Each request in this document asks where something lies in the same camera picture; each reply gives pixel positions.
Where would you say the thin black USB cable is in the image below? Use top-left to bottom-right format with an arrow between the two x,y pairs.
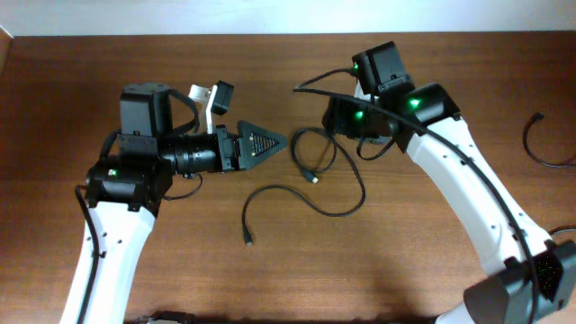
289,127 -> 338,185

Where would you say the thick black cable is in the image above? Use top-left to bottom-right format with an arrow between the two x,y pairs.
521,112 -> 576,169

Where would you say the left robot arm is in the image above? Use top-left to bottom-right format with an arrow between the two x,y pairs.
60,81 -> 288,323

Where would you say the left camera black cable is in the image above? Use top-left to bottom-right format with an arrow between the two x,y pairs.
74,184 -> 103,324

